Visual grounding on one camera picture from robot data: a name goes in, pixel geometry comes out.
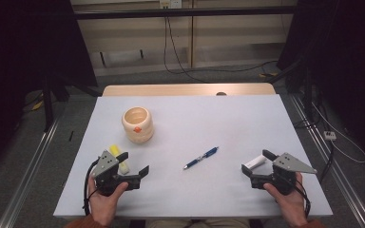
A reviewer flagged left hand-held gripper cable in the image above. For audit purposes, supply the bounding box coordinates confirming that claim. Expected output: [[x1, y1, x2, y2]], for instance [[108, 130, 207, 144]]
[[82, 158, 101, 217]]

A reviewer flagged black curtain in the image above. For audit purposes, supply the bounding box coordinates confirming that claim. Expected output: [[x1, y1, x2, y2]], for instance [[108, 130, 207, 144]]
[[277, 0, 365, 165], [0, 0, 98, 181]]

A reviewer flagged white power strip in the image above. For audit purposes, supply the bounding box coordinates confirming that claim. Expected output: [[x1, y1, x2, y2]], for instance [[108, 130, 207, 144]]
[[323, 130, 337, 142]]

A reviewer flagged metal floor rail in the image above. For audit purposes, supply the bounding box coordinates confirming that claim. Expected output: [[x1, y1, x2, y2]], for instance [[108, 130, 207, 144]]
[[289, 94, 365, 228], [0, 117, 61, 228]]

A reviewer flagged white wall outlet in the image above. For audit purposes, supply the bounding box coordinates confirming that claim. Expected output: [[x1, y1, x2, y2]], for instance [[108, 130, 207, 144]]
[[159, 0, 183, 10]]

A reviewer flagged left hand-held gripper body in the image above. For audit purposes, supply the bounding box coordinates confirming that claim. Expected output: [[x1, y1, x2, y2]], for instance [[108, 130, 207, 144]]
[[90, 149, 142, 198]]

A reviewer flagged person's right hand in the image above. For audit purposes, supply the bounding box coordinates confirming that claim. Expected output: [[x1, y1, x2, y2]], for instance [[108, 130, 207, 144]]
[[262, 172, 310, 227]]

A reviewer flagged black wall cable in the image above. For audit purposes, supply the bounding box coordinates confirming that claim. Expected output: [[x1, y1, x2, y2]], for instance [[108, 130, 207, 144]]
[[163, 15, 279, 84]]

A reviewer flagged yellow highlighter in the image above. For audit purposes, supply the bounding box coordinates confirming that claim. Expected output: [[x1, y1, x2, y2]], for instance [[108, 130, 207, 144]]
[[108, 143, 131, 176]]

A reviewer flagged blue pen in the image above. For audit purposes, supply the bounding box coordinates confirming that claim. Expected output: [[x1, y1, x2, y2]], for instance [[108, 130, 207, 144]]
[[182, 145, 220, 171]]

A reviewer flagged black floor cable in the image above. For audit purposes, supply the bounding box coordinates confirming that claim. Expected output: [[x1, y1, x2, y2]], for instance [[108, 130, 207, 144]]
[[318, 141, 336, 183]]

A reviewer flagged white floor cable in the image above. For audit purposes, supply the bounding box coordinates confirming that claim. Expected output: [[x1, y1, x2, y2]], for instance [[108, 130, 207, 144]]
[[312, 103, 365, 164]]

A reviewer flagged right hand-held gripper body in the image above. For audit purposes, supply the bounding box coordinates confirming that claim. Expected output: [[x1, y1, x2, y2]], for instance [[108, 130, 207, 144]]
[[249, 152, 318, 197]]

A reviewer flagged black metal stand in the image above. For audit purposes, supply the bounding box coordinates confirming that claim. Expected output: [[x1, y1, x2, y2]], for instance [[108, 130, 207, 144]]
[[279, 60, 316, 123], [42, 75, 103, 132]]

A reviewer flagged cream pen holder orange beak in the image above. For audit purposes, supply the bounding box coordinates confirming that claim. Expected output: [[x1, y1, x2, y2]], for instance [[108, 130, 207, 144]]
[[121, 105, 155, 145]]

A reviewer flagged white table mat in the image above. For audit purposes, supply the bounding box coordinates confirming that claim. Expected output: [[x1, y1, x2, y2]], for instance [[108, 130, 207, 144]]
[[52, 94, 334, 219]]

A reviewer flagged right hand-held gripper cable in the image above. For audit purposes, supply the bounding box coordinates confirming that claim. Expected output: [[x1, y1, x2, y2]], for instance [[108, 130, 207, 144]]
[[293, 181, 312, 219]]

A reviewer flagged hand-held gripper cable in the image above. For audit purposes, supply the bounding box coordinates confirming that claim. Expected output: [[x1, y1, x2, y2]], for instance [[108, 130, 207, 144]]
[[82, 158, 101, 217], [293, 181, 312, 219]]

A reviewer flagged person's left hand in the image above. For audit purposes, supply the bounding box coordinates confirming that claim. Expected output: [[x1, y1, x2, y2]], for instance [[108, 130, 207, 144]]
[[87, 175, 130, 226]]

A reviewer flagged black horizontal bar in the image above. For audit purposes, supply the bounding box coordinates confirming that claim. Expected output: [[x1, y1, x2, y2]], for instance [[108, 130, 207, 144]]
[[74, 5, 298, 21]]

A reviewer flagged wooden table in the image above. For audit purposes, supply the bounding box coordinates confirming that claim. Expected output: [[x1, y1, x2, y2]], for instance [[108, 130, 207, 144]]
[[102, 83, 278, 97]]

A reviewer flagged white plastic tube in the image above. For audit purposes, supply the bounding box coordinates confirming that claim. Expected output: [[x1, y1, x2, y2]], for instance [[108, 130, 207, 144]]
[[243, 155, 267, 170]]

